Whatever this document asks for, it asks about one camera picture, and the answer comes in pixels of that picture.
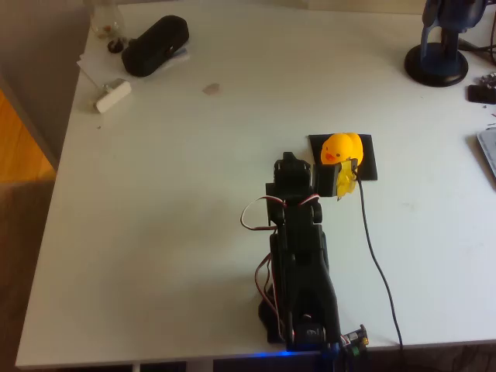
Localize yellow rubber duck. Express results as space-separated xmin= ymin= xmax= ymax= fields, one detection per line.
xmin=320 ymin=132 xmax=364 ymax=167

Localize black square mat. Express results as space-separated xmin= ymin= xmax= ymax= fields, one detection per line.
xmin=308 ymin=133 xmax=379 ymax=182

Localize motor controller board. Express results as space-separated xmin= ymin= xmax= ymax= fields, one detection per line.
xmin=343 ymin=324 xmax=370 ymax=356

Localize blue table clamp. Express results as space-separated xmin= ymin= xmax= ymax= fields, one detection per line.
xmin=318 ymin=343 xmax=343 ymax=372

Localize blue stand on black base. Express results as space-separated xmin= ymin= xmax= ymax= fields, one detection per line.
xmin=404 ymin=0 xmax=487 ymax=88

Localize black glasses case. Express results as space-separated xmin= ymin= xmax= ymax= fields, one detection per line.
xmin=121 ymin=14 xmax=191 ymax=78

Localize grey laptop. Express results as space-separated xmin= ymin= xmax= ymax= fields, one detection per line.
xmin=476 ymin=127 xmax=496 ymax=179

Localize white charger block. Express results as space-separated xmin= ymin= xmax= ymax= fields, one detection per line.
xmin=88 ymin=78 xmax=133 ymax=115

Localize small black device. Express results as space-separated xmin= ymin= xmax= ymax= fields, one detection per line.
xmin=467 ymin=84 xmax=496 ymax=105

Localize white paper sheets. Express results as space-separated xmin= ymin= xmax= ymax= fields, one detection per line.
xmin=76 ymin=36 xmax=194 ymax=92

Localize camera with yellow tape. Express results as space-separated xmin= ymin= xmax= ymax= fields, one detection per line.
xmin=315 ymin=157 xmax=360 ymax=202

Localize black camera cable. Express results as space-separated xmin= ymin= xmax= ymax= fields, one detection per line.
xmin=350 ymin=166 xmax=405 ymax=353

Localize black desk cable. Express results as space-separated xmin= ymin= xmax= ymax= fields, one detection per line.
xmin=458 ymin=36 xmax=496 ymax=67

